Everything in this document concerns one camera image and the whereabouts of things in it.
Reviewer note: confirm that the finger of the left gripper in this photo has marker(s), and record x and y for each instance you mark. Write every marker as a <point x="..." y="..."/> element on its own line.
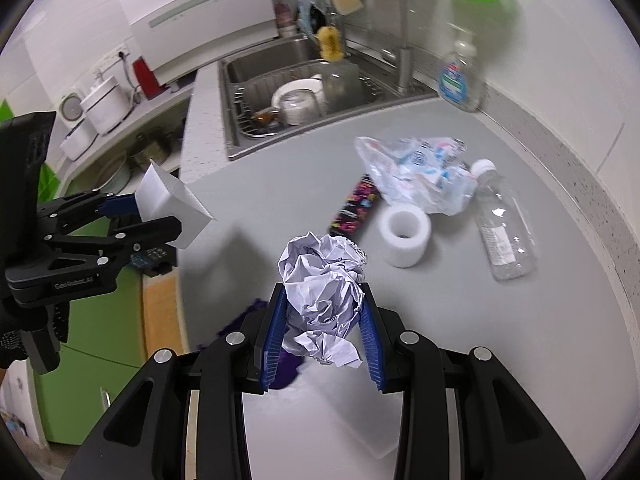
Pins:
<point x="133" y="235"/>
<point x="115" y="206"/>

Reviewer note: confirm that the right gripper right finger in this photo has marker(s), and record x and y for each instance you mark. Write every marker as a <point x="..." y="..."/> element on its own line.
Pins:
<point x="373" y="336"/>

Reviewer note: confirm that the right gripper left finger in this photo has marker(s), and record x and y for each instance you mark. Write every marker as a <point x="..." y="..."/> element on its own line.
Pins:
<point x="268" y="342"/>

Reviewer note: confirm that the white paper box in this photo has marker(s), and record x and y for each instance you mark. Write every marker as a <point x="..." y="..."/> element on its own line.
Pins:
<point x="161" y="195"/>

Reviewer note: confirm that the white paper ball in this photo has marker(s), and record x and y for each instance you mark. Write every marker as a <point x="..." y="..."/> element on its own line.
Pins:
<point x="322" y="277"/>

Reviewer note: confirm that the clear plastic bag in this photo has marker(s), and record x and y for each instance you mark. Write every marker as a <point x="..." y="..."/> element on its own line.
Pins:
<point x="428" y="173"/>

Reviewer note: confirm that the clear plastic water bottle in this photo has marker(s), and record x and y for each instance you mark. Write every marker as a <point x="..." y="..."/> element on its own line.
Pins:
<point x="504" y="224"/>

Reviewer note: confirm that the stainless steel kitchen sink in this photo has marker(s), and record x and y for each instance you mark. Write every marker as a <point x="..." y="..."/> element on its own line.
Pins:
<point x="251" y="62"/>

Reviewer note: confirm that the black gloved left hand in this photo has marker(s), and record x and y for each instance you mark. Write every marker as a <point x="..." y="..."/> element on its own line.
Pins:
<point x="11" y="345"/>

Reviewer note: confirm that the white foam tape roll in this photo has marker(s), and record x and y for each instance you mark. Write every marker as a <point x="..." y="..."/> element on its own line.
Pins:
<point x="405" y="230"/>

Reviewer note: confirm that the white rice cooker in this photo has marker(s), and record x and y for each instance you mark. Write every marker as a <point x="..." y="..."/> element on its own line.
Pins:
<point x="107" y="105"/>

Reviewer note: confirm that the black colourful patterned box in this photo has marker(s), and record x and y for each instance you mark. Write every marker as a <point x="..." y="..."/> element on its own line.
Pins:
<point x="355" y="211"/>

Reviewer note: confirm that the white dishwasher appliance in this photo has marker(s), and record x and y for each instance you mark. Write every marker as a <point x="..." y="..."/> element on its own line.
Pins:
<point x="176" y="37"/>

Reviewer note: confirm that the glass jar in sink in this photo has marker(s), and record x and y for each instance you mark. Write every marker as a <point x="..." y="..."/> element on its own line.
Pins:
<point x="299" y="107"/>

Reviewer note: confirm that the white plate in sink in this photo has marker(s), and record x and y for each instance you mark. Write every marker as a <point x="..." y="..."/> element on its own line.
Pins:
<point x="313" y="84"/>

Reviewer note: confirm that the clear glass container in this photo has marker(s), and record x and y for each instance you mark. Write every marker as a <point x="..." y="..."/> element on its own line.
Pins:
<point x="341" y="86"/>

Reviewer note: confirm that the hand soap pump bottle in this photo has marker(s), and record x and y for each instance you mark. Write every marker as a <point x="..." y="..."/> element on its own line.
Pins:
<point x="460" y="80"/>

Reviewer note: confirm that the yellow sponge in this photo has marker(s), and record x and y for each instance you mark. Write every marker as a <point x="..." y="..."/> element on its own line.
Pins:
<point x="330" y="44"/>

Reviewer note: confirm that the stainless steel faucet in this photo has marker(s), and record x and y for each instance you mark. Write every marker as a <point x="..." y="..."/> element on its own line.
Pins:
<point x="403" y="55"/>

